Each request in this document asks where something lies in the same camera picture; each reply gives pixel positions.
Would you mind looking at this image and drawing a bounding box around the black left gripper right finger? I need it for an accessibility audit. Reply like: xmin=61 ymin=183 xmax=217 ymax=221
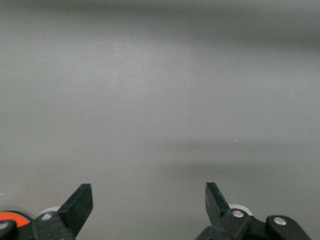
xmin=194 ymin=182 xmax=270 ymax=240

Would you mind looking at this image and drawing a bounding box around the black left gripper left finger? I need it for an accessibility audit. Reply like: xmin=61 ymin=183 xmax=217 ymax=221
xmin=31 ymin=183 xmax=94 ymax=240

